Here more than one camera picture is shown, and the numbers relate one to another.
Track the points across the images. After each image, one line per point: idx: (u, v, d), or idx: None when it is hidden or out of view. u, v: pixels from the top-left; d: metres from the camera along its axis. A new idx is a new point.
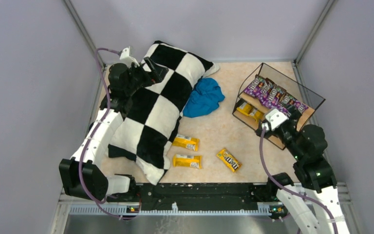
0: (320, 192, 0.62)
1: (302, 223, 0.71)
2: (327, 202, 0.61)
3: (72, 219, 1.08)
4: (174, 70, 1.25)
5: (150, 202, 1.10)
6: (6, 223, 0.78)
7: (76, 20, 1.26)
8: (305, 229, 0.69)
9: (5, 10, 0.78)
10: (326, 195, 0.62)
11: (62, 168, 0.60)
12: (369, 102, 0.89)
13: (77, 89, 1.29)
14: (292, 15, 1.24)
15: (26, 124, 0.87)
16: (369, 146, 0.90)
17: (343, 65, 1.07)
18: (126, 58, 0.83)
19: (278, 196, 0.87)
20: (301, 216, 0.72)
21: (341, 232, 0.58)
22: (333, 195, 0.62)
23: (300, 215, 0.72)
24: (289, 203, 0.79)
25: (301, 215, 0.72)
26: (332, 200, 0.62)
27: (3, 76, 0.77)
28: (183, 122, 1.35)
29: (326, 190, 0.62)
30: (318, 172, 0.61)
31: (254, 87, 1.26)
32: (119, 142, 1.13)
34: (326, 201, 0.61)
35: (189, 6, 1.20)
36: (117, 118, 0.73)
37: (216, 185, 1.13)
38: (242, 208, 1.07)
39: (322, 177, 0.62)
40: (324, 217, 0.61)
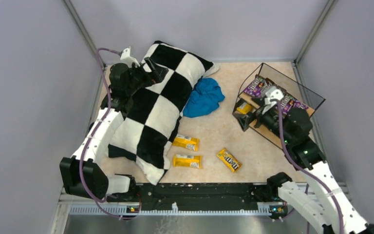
0: (312, 168, 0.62)
1: (307, 213, 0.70)
2: (321, 177, 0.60)
3: (72, 219, 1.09)
4: (174, 70, 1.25)
5: (150, 202, 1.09)
6: (6, 223, 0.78)
7: (76, 20, 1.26)
8: (312, 219, 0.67)
9: (5, 11, 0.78)
10: (319, 170, 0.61)
11: (62, 166, 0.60)
12: (368, 102, 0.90)
13: (78, 89, 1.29)
14: (292, 15, 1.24)
15: (26, 125, 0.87)
16: (368, 147, 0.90)
17: (343, 66, 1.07)
18: (126, 58, 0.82)
19: (280, 196, 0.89)
20: (304, 206, 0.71)
21: (342, 204, 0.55)
22: (325, 169, 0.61)
23: (303, 206, 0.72)
24: (291, 198, 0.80)
25: (305, 206, 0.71)
26: (326, 174, 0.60)
27: (3, 77, 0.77)
28: (183, 122, 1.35)
29: (316, 166, 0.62)
30: (306, 150, 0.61)
31: (254, 87, 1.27)
32: (119, 142, 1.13)
34: (319, 176, 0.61)
35: (189, 7, 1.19)
36: (117, 117, 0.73)
37: (216, 185, 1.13)
38: (242, 208, 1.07)
39: (311, 155, 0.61)
40: (323, 192, 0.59)
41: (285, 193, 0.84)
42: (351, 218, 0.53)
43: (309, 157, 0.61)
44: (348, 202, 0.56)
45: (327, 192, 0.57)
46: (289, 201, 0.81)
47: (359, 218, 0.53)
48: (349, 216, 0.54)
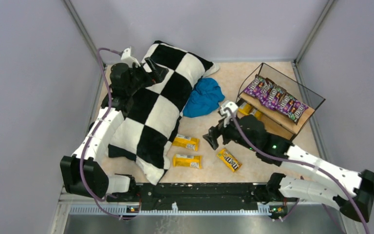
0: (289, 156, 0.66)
1: (316, 197, 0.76)
2: (299, 158, 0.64)
3: (72, 219, 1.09)
4: (174, 70, 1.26)
5: (150, 202, 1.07)
6: (6, 224, 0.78)
7: (76, 20, 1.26)
8: (321, 198, 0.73)
9: (4, 11, 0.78)
10: (294, 153, 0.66)
11: (63, 165, 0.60)
12: (369, 102, 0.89)
13: (78, 89, 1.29)
14: (292, 15, 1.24)
15: (26, 125, 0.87)
16: (368, 147, 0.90)
17: (343, 66, 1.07)
18: (126, 58, 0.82)
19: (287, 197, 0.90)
20: (310, 191, 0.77)
21: (330, 171, 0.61)
22: (299, 150, 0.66)
23: (309, 191, 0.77)
24: (293, 191, 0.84)
25: (309, 190, 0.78)
26: (302, 154, 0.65)
27: (3, 77, 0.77)
28: (183, 122, 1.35)
29: (290, 152, 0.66)
30: (273, 145, 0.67)
31: (254, 87, 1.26)
32: (119, 142, 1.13)
34: (298, 159, 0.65)
35: (189, 6, 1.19)
36: (118, 116, 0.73)
37: (216, 184, 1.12)
38: (243, 208, 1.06)
39: (281, 146, 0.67)
40: (309, 171, 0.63)
41: (285, 191, 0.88)
42: (345, 178, 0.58)
43: (282, 147, 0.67)
44: (333, 165, 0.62)
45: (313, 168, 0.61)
46: (293, 194, 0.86)
47: (349, 174, 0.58)
48: (343, 177, 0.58)
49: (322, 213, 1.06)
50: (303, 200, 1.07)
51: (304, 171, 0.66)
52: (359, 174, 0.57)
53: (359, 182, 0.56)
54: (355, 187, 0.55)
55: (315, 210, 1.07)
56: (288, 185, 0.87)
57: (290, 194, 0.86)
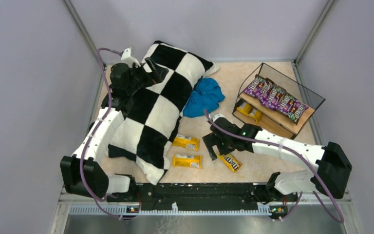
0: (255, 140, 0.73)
1: (303, 184, 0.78)
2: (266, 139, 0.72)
3: (72, 220, 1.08)
4: (174, 70, 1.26)
5: (150, 202, 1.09)
6: (6, 224, 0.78)
7: (76, 20, 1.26)
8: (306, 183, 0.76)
9: (4, 11, 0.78)
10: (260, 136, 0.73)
11: (63, 165, 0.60)
12: (369, 103, 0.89)
13: (78, 89, 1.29)
14: (292, 15, 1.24)
15: (25, 125, 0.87)
16: (368, 147, 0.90)
17: (343, 66, 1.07)
18: (126, 58, 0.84)
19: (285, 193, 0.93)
20: (296, 181, 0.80)
21: (294, 147, 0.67)
22: (265, 134, 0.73)
23: (295, 181, 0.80)
24: (286, 185, 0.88)
25: (294, 180, 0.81)
26: (269, 137, 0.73)
27: (3, 77, 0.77)
28: (183, 122, 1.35)
29: (258, 135, 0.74)
30: (243, 132, 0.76)
31: (254, 87, 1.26)
32: (119, 142, 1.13)
34: (265, 140, 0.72)
35: (189, 7, 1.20)
36: (118, 116, 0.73)
37: (216, 184, 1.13)
38: (242, 208, 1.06)
39: (250, 133, 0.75)
40: (276, 149, 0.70)
41: (279, 187, 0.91)
42: (309, 152, 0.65)
43: (250, 134, 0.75)
44: (297, 142, 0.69)
45: (278, 146, 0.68)
46: (287, 188, 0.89)
47: (311, 148, 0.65)
48: (307, 151, 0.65)
49: (323, 213, 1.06)
50: (303, 200, 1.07)
51: (272, 152, 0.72)
52: (321, 147, 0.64)
53: (322, 153, 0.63)
54: (317, 159, 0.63)
55: (315, 210, 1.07)
56: (279, 180, 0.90)
57: (284, 188, 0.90)
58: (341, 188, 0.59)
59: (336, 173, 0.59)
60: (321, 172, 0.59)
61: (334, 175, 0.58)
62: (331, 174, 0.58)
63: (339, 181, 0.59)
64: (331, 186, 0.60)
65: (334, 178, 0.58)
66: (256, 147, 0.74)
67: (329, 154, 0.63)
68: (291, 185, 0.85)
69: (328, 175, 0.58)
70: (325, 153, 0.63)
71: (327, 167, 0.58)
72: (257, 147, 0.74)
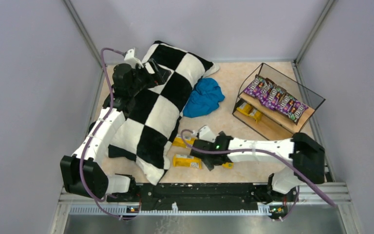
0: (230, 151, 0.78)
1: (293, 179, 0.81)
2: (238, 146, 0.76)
3: (72, 219, 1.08)
4: (174, 70, 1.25)
5: (150, 202, 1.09)
6: (6, 224, 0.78)
7: (76, 20, 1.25)
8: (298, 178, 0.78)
9: (4, 12, 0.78)
10: (234, 144, 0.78)
11: (63, 165, 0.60)
12: (369, 103, 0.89)
13: (78, 89, 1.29)
14: (292, 15, 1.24)
15: (25, 124, 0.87)
16: (368, 148, 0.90)
17: (343, 66, 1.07)
18: (130, 59, 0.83)
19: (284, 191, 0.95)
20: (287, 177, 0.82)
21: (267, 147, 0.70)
22: (239, 141, 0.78)
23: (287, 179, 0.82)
24: (281, 184, 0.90)
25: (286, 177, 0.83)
26: (241, 144, 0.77)
27: (2, 78, 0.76)
28: (183, 123, 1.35)
29: (232, 144, 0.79)
30: (218, 145, 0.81)
31: (254, 87, 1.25)
32: (119, 142, 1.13)
34: (238, 147, 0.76)
35: (189, 7, 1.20)
36: (119, 117, 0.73)
37: (216, 185, 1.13)
38: (242, 208, 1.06)
39: (224, 145, 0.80)
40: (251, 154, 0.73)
41: (278, 188, 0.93)
42: (281, 148, 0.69)
43: (224, 145, 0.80)
44: (268, 142, 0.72)
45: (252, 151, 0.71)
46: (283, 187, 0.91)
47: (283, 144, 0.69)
48: (278, 148, 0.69)
49: (322, 213, 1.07)
50: (303, 200, 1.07)
51: (249, 157, 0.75)
52: (290, 140, 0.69)
53: (291, 146, 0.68)
54: (289, 153, 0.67)
55: (315, 210, 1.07)
56: (275, 182, 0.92)
57: (282, 188, 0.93)
58: (319, 173, 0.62)
59: (309, 161, 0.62)
60: (296, 165, 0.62)
61: (309, 165, 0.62)
62: (305, 165, 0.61)
63: (315, 166, 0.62)
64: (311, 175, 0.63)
65: (309, 167, 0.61)
66: (233, 157, 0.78)
67: (300, 145, 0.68)
68: (284, 184, 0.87)
69: (304, 166, 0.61)
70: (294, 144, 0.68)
71: (301, 160, 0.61)
72: (234, 157, 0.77)
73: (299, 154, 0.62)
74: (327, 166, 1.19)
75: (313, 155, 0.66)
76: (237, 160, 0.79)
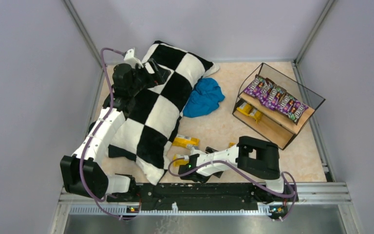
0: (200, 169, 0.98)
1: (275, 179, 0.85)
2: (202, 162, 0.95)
3: (72, 219, 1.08)
4: (174, 70, 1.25)
5: (150, 202, 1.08)
6: (6, 224, 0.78)
7: (76, 19, 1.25)
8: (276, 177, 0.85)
9: (2, 11, 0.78)
10: (199, 161, 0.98)
11: (63, 165, 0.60)
12: (369, 102, 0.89)
13: (77, 89, 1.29)
14: (291, 15, 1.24)
15: (25, 124, 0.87)
16: (367, 147, 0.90)
17: (343, 66, 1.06)
18: (130, 59, 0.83)
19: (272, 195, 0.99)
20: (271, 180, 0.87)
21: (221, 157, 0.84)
22: (201, 157, 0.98)
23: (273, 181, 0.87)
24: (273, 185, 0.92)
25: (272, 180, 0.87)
26: (203, 159, 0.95)
27: (1, 77, 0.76)
28: (183, 123, 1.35)
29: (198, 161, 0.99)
30: (190, 165, 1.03)
31: (254, 87, 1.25)
32: (119, 142, 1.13)
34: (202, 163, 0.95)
35: (189, 7, 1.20)
36: (119, 117, 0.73)
37: (216, 185, 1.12)
38: (242, 208, 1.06)
39: (194, 163, 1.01)
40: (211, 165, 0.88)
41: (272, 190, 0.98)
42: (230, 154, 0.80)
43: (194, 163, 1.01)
44: (222, 151, 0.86)
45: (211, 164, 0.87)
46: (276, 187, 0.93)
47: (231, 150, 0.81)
48: (228, 155, 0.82)
49: (322, 214, 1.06)
50: (303, 200, 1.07)
51: (214, 169, 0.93)
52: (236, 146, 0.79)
53: (236, 150, 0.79)
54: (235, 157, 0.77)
55: (315, 210, 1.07)
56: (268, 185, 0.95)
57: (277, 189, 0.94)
58: (266, 169, 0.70)
59: (252, 161, 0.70)
60: (241, 166, 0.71)
61: (252, 164, 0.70)
62: (248, 166, 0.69)
63: (260, 164, 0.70)
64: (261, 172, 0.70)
65: (252, 166, 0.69)
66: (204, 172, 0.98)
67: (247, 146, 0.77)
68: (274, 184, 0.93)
69: (247, 166, 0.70)
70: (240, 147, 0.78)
71: (244, 163, 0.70)
72: (202, 171, 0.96)
73: (242, 158, 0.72)
74: (327, 166, 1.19)
75: (263, 152, 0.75)
76: (207, 173, 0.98)
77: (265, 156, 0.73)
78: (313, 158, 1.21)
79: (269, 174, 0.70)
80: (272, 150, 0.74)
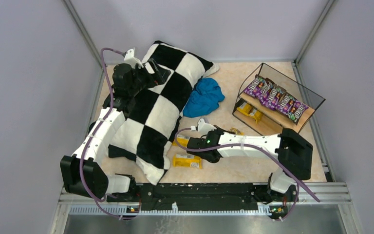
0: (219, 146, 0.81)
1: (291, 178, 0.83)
2: (227, 141, 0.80)
3: (72, 219, 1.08)
4: (174, 70, 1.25)
5: (150, 202, 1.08)
6: (6, 224, 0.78)
7: (76, 20, 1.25)
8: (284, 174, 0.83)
9: (3, 12, 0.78)
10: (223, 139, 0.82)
11: (63, 165, 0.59)
12: (369, 103, 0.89)
13: (77, 89, 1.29)
14: (292, 15, 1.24)
15: (25, 125, 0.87)
16: (367, 147, 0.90)
17: (343, 67, 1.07)
18: (129, 59, 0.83)
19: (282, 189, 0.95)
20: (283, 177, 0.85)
21: (255, 141, 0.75)
22: (228, 136, 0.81)
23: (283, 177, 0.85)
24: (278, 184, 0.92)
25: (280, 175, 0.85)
26: (230, 139, 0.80)
27: (1, 78, 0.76)
28: (183, 122, 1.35)
29: (221, 139, 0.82)
30: (208, 140, 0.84)
31: (254, 87, 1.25)
32: (119, 142, 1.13)
34: (228, 142, 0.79)
35: (189, 7, 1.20)
36: (119, 117, 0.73)
37: (216, 184, 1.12)
38: (243, 208, 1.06)
39: (214, 140, 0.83)
40: (239, 148, 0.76)
41: (276, 187, 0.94)
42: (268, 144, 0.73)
43: (215, 140, 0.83)
44: (256, 137, 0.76)
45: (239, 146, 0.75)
46: (282, 186, 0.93)
47: (270, 140, 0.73)
48: (265, 143, 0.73)
49: (322, 213, 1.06)
50: (303, 200, 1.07)
51: (237, 151, 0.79)
52: (278, 136, 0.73)
53: (278, 141, 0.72)
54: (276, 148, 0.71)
55: (315, 210, 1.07)
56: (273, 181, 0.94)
57: (280, 187, 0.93)
58: (302, 168, 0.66)
59: (294, 156, 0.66)
60: (282, 160, 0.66)
61: (294, 159, 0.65)
62: (290, 160, 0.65)
63: (301, 162, 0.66)
64: (297, 170, 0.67)
65: (293, 162, 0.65)
66: (223, 151, 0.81)
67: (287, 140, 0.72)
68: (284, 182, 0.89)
69: (289, 160, 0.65)
70: (281, 140, 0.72)
71: (286, 154, 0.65)
72: (223, 151, 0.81)
73: (285, 149, 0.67)
74: (327, 166, 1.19)
75: (300, 151, 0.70)
76: (226, 154, 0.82)
77: (302, 153, 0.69)
78: (313, 159, 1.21)
79: (302, 174, 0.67)
80: (308, 152, 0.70)
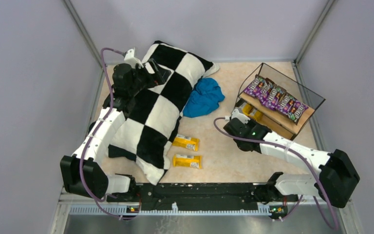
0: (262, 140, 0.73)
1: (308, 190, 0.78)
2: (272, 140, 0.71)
3: (72, 219, 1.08)
4: (175, 70, 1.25)
5: (150, 202, 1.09)
6: (6, 224, 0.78)
7: (76, 19, 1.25)
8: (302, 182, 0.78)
9: (3, 12, 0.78)
10: (268, 136, 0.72)
11: (63, 165, 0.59)
12: (369, 103, 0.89)
13: (77, 89, 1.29)
14: (292, 15, 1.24)
15: (25, 125, 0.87)
16: (367, 147, 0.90)
17: (342, 67, 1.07)
18: (129, 59, 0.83)
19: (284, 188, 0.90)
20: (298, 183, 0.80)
21: (301, 150, 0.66)
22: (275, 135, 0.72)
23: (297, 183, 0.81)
24: (287, 185, 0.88)
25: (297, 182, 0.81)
26: (276, 139, 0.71)
27: (1, 78, 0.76)
28: (183, 122, 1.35)
29: (267, 136, 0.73)
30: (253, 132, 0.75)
31: (254, 87, 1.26)
32: (119, 142, 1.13)
34: (272, 142, 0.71)
35: (189, 7, 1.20)
36: (119, 117, 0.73)
37: (216, 185, 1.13)
38: (243, 208, 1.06)
39: (259, 135, 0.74)
40: (281, 151, 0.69)
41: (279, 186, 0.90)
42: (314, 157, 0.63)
43: (260, 134, 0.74)
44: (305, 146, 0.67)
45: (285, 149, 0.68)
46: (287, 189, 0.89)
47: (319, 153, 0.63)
48: (311, 155, 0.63)
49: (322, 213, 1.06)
50: (303, 200, 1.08)
51: (279, 154, 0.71)
52: (327, 153, 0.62)
53: (326, 159, 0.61)
54: (321, 165, 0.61)
55: (315, 210, 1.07)
56: (281, 180, 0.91)
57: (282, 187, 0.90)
58: (340, 194, 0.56)
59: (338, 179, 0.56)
60: (323, 177, 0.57)
61: (336, 183, 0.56)
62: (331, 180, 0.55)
63: (342, 187, 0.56)
64: (332, 192, 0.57)
65: (334, 185, 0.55)
66: (264, 148, 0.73)
67: (336, 163, 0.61)
68: (293, 187, 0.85)
69: (330, 180, 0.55)
70: (329, 159, 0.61)
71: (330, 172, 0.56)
72: (264, 149, 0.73)
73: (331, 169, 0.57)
74: None
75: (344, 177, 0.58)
76: (266, 151, 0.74)
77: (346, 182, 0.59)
78: None
79: (337, 200, 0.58)
80: (353, 183, 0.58)
